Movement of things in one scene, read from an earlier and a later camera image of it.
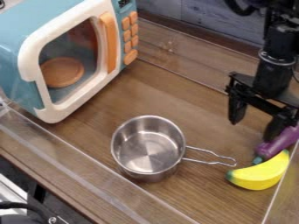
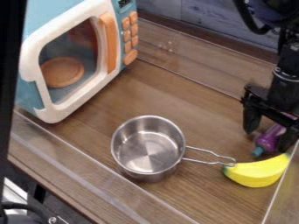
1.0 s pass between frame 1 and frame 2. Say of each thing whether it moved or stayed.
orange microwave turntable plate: stayed
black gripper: moved
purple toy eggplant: moved
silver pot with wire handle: stayed
